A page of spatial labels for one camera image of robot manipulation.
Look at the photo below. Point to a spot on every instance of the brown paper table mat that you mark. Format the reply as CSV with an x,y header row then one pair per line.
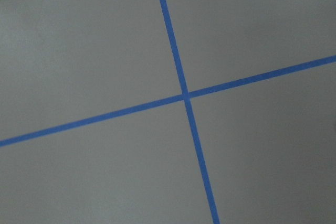
x,y
167,111

